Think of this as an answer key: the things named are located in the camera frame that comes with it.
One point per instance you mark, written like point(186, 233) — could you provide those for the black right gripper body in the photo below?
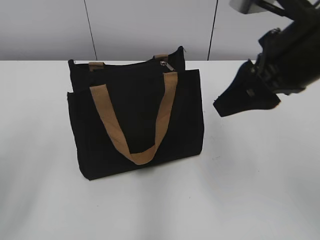
point(274, 72)

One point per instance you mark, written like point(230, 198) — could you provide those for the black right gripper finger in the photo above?
point(246, 92)

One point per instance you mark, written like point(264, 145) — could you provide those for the silver zipper pull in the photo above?
point(166, 67)

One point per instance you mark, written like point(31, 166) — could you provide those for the black tote bag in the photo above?
point(134, 116)

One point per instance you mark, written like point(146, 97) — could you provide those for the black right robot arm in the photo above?
point(299, 41)

